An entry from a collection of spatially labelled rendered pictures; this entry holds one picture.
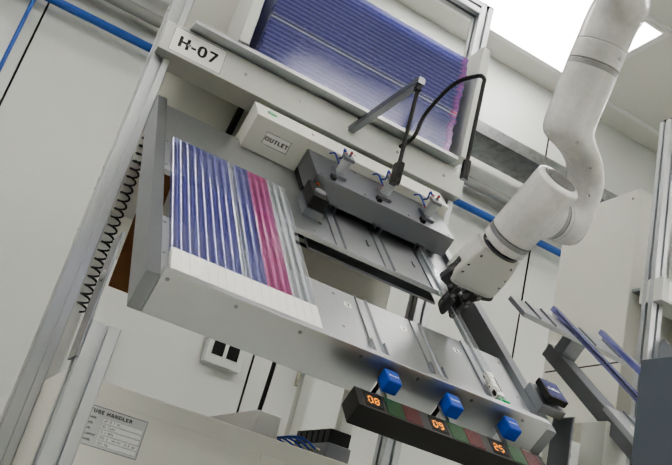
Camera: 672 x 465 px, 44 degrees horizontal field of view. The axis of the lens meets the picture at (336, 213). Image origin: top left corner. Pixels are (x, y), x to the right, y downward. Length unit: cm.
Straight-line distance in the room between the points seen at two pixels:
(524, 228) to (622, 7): 39
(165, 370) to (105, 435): 177
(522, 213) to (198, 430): 65
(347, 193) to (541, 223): 42
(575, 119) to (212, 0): 97
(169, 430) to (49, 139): 197
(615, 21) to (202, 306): 82
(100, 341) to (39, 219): 207
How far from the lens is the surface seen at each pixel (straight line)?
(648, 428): 90
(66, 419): 108
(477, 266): 151
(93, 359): 110
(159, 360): 316
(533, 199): 145
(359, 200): 170
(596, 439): 165
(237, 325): 116
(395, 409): 120
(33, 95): 330
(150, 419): 142
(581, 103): 147
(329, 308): 131
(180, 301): 113
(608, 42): 150
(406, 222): 174
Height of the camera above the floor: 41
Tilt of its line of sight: 24 degrees up
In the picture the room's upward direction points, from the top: 15 degrees clockwise
